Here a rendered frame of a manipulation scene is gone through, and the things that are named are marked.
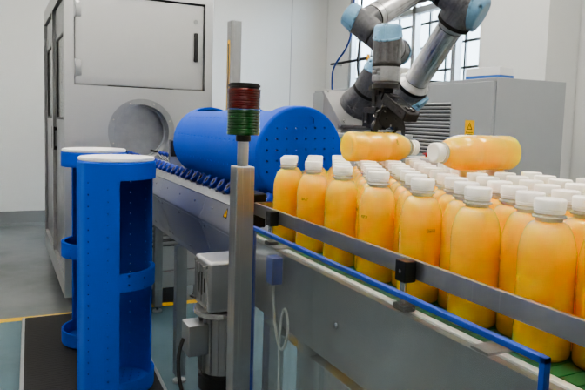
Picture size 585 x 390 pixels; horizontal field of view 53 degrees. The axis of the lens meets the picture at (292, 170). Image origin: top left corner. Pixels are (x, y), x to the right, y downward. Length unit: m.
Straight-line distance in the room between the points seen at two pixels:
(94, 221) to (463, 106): 2.10
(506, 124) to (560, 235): 2.53
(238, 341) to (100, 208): 1.10
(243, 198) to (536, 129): 2.52
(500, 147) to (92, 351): 1.64
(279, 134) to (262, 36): 5.66
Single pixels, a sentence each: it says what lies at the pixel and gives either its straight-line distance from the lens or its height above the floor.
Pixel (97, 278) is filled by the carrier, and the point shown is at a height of 0.61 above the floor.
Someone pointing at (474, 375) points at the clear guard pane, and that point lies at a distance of 0.78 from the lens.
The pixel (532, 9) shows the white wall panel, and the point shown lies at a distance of 4.50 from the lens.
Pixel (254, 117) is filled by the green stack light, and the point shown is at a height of 1.19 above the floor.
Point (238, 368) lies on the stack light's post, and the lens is 1.22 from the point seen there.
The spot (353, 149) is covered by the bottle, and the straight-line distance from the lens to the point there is 1.35.
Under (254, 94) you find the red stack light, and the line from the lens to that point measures 1.12.
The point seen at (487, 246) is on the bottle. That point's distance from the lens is 0.87.
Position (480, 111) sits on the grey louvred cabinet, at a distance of 3.31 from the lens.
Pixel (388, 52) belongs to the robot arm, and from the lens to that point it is 1.55.
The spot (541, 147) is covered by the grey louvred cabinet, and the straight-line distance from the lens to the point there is 3.49.
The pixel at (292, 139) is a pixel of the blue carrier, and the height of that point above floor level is 1.13.
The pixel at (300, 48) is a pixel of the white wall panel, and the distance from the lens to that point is 7.48.
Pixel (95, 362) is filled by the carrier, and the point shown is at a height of 0.30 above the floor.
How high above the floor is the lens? 1.19
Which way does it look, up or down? 5 degrees down
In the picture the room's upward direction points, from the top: 2 degrees clockwise
